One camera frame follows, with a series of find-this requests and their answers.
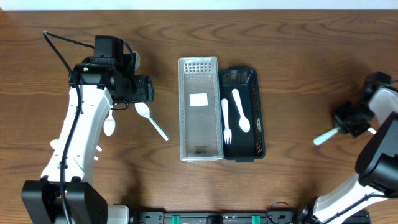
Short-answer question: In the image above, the cream plastic spoon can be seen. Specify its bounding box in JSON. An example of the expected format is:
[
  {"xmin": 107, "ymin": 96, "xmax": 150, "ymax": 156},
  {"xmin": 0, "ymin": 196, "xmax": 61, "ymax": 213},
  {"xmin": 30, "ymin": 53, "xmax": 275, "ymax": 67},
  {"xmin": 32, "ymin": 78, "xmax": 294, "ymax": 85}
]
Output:
[{"xmin": 232, "ymin": 88, "xmax": 251, "ymax": 133}]

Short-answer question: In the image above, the white plastic spoon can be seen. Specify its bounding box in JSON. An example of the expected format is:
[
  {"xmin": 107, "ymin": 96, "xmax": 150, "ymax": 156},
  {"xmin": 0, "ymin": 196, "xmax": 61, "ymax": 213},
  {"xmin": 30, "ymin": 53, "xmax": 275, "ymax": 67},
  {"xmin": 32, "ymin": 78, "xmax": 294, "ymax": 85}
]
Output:
[{"xmin": 134, "ymin": 102, "xmax": 169, "ymax": 141}]

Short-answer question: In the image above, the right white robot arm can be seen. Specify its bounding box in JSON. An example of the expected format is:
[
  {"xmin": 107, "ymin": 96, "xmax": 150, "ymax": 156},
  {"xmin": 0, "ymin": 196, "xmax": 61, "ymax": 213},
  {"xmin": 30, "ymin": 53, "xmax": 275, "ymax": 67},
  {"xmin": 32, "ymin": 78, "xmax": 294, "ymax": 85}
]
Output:
[{"xmin": 295, "ymin": 72, "xmax": 397, "ymax": 223}]

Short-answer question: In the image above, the dark green plastic basket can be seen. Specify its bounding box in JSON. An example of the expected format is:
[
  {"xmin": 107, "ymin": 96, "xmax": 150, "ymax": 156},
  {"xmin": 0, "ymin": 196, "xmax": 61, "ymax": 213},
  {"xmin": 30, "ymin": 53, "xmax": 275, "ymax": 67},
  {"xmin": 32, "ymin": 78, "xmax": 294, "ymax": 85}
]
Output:
[{"xmin": 218, "ymin": 67, "xmax": 266, "ymax": 162}]

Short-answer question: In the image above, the white plastic fork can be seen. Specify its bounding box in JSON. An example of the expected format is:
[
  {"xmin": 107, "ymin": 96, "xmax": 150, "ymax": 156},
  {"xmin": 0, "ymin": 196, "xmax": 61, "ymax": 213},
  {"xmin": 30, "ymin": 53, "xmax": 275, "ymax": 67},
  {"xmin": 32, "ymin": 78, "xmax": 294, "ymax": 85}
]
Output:
[{"xmin": 221, "ymin": 98, "xmax": 232, "ymax": 145}]

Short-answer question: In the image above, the white label sticker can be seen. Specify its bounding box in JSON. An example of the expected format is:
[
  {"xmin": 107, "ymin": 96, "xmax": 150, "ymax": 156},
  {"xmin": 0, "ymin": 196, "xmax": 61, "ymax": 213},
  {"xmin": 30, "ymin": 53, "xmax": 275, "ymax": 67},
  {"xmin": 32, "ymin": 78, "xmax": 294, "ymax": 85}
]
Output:
[{"xmin": 189, "ymin": 93, "xmax": 208, "ymax": 107}]

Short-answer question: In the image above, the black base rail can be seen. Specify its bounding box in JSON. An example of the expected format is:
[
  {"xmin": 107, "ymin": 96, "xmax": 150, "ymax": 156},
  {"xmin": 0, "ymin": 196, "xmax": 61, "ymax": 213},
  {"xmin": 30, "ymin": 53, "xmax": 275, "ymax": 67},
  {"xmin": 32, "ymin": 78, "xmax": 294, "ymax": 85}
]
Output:
[{"xmin": 136, "ymin": 210, "xmax": 371, "ymax": 224}]

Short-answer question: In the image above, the small white spoon under arm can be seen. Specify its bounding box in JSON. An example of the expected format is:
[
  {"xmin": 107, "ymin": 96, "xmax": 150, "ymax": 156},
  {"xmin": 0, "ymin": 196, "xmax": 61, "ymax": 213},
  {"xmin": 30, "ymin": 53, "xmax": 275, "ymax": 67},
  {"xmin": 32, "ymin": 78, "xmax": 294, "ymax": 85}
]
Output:
[{"xmin": 103, "ymin": 108, "xmax": 116, "ymax": 136}]

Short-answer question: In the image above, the white fork far right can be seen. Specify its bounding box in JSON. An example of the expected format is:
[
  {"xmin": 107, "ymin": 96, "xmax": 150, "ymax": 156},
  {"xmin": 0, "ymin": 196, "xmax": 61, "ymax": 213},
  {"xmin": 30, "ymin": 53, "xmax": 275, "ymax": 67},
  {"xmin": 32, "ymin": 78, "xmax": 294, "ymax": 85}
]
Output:
[{"xmin": 368, "ymin": 127, "xmax": 376, "ymax": 134}]

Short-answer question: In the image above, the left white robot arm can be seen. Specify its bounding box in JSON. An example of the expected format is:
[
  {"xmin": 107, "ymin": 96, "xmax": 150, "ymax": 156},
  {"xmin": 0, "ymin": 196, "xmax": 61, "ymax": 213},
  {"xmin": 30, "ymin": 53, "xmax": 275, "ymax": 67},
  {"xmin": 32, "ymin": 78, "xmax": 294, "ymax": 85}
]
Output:
[{"xmin": 21, "ymin": 35, "xmax": 154, "ymax": 223}]

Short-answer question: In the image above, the clear plastic basket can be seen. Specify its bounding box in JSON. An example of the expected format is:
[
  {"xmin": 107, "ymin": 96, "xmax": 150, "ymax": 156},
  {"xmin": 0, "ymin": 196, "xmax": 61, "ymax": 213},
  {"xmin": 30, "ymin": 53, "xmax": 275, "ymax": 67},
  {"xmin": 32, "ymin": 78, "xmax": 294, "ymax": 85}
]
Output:
[{"xmin": 178, "ymin": 57, "xmax": 224, "ymax": 162}]

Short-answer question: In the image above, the pale green plastic fork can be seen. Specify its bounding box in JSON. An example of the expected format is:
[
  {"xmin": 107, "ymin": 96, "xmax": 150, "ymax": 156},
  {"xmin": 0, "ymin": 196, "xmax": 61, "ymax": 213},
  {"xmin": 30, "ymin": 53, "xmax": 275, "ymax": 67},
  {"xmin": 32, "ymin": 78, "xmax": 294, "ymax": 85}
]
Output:
[{"xmin": 313, "ymin": 127, "xmax": 340, "ymax": 146}]

